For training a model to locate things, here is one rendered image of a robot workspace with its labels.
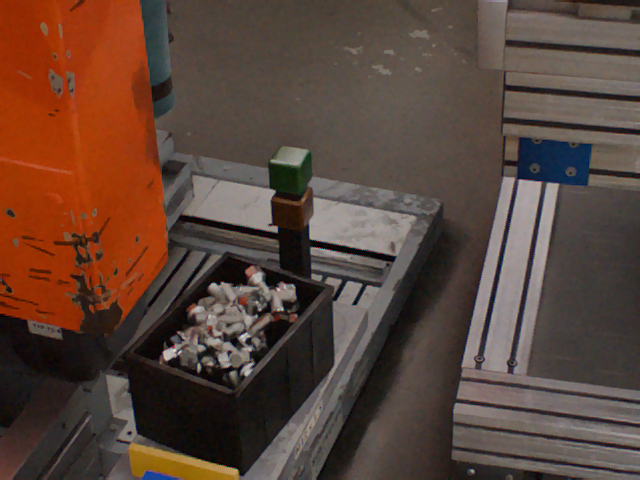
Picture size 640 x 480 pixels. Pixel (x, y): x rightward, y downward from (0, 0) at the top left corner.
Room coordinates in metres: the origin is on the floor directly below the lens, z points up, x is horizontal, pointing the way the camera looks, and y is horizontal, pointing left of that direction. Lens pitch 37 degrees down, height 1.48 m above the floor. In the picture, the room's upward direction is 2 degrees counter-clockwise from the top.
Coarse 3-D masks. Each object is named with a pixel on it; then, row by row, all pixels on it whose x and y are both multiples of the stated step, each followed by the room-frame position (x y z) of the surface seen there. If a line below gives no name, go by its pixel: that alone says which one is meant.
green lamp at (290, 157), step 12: (276, 156) 1.28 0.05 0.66; (288, 156) 1.28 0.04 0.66; (300, 156) 1.27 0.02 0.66; (276, 168) 1.26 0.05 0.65; (288, 168) 1.26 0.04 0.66; (300, 168) 1.26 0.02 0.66; (312, 168) 1.29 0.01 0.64; (276, 180) 1.26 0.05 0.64; (288, 180) 1.26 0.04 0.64; (300, 180) 1.25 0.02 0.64; (288, 192) 1.26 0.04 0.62; (300, 192) 1.25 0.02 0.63
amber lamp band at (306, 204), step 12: (312, 192) 1.28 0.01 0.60; (276, 204) 1.26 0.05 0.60; (288, 204) 1.26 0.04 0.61; (300, 204) 1.26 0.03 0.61; (312, 204) 1.28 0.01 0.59; (276, 216) 1.26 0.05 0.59; (288, 216) 1.26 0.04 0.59; (300, 216) 1.25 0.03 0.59; (288, 228) 1.26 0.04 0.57; (300, 228) 1.25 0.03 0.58
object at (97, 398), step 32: (0, 320) 1.45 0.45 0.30; (32, 320) 1.40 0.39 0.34; (128, 320) 1.45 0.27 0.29; (0, 352) 1.46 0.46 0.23; (32, 352) 1.40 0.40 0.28; (64, 352) 1.38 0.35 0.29; (96, 352) 1.39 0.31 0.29; (0, 384) 1.43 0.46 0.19; (32, 384) 1.41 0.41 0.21; (96, 384) 1.39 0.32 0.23; (0, 416) 1.44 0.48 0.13; (96, 416) 1.44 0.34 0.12
